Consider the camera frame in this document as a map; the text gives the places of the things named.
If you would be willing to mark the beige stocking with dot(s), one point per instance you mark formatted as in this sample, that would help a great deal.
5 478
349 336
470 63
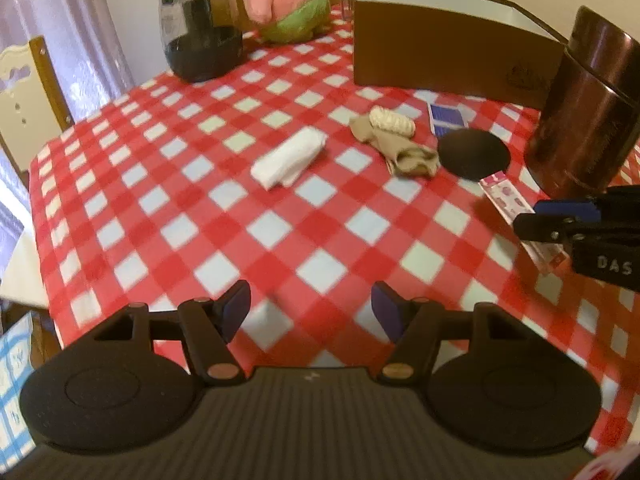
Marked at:
400 152

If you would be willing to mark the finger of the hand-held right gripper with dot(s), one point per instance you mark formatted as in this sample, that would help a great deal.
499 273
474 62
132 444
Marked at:
542 227
570 209

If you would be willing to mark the brown metal canister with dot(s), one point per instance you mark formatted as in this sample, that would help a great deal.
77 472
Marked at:
585 120

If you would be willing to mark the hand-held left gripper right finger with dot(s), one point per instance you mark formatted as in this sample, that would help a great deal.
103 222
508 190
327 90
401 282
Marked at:
391 311

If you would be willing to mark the dark glass jar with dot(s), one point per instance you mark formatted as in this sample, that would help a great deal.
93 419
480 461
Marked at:
200 35

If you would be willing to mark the blue checkered cloth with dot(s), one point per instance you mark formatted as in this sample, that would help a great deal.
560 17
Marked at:
12 375

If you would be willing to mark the pink printed plastic packet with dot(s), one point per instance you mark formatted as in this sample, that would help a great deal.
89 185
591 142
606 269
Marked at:
506 201

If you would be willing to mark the white cloth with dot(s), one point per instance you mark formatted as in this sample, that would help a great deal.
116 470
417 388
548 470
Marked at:
290 157

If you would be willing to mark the pale purple curtain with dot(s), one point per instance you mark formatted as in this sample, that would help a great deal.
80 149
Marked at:
60 15

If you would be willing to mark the cream knitted roll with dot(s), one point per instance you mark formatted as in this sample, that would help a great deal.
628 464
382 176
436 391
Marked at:
392 121

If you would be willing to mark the black round coaster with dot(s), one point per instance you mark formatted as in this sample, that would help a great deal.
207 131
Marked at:
472 154

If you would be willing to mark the brown cardboard box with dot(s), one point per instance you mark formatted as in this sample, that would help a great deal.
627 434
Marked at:
440 50

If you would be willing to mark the blue card pack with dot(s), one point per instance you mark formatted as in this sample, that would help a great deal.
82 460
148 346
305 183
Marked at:
447 117

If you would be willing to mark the red white checkered tablecloth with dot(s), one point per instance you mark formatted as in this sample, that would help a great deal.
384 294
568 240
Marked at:
300 230

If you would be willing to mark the cream wooden chair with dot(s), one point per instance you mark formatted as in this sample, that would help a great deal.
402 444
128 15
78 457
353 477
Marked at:
22 95

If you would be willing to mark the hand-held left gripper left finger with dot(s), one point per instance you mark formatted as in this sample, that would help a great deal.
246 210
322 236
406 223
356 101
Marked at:
235 308

